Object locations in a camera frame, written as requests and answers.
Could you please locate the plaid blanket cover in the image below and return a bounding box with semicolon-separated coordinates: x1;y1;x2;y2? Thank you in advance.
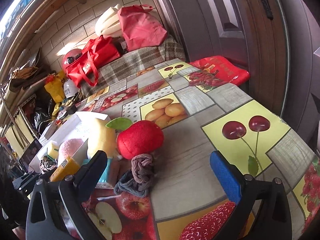
81;35;186;98

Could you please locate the smartphone showing video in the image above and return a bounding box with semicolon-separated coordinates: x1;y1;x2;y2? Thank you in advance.
20;138;42;168

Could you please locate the yellow shopping bag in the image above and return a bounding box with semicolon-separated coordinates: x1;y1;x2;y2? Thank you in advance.
44;70;66;103

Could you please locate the red tote bag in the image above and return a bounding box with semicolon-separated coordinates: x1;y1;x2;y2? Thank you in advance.
65;36;120;88

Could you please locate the grey metal door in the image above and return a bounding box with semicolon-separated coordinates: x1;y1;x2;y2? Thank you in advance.
154;0;319;142

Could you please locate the grey knotted scrunchie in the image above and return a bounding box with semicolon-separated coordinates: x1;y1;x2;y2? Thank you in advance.
113;153;155;198

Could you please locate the teal tissue pack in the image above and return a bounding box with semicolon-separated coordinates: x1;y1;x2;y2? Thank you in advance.
82;158;112;183

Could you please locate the pale yellow hexagon sponge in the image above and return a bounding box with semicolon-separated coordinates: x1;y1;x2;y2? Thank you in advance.
87;118;117;159

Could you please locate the red helmet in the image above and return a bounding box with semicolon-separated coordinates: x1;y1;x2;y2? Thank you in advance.
62;48;82;73

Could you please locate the yellow green tissue pack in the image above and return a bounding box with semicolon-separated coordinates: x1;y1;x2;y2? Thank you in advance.
49;156;80;182

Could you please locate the metal storage shelf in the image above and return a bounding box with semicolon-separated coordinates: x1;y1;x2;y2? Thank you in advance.
1;64;52;157

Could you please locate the red plush apple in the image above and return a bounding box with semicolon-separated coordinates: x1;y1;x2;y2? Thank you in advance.
106;117;164;159

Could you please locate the fruit pattern tablecloth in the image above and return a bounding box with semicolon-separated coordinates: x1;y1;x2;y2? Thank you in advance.
83;60;319;239

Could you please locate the cream foam roll stack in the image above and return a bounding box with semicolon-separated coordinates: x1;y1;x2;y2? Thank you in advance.
95;4;123;38

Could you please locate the white helmet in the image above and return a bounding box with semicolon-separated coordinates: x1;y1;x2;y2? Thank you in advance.
63;79;79;99

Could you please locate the yellow rectangular sponge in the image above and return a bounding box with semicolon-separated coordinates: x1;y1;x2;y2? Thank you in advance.
47;141;59;159

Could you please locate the white foam tray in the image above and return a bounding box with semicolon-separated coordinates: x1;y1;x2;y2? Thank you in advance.
29;111;111;173

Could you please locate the red bag beside table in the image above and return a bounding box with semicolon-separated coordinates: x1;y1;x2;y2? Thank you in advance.
190;55;250;86

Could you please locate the pink fluffy pompom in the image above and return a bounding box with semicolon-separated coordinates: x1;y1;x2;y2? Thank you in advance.
57;139;84;166

